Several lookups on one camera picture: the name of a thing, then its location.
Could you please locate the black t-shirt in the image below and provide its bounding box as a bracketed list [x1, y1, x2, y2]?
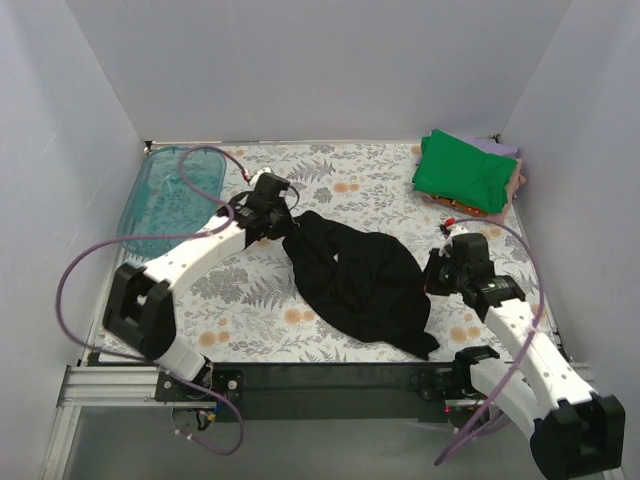
[282, 211, 440, 360]

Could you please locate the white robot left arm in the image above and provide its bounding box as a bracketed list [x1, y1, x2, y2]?
[102, 168, 295, 400]

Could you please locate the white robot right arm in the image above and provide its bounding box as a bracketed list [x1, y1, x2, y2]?
[426, 225, 626, 479]

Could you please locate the orange patterned folded t-shirt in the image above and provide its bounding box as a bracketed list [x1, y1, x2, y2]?
[428, 195, 487, 218]

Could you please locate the floral patterned table mat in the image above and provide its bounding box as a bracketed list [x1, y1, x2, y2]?
[92, 142, 561, 369]

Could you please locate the teal transparent plastic tray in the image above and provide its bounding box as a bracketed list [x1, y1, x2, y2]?
[116, 146, 227, 259]

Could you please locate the pink folded t-shirt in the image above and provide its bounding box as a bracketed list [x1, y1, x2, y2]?
[486, 158, 527, 224]

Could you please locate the green folded t-shirt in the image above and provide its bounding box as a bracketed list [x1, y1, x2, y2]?
[412, 130, 518, 214]

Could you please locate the lavender folded t-shirt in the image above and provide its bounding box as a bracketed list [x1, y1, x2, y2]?
[458, 136, 519, 158]

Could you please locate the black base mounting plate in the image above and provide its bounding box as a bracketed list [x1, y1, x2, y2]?
[154, 362, 494, 424]

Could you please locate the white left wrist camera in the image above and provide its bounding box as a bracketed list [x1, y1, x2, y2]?
[248, 167, 273, 188]

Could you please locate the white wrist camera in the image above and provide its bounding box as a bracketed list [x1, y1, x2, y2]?
[248, 167, 273, 188]
[441, 218, 469, 245]

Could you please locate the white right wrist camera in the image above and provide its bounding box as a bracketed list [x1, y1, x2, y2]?
[441, 218, 469, 245]

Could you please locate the aluminium frame rail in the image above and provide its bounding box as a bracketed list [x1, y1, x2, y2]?
[39, 362, 626, 480]

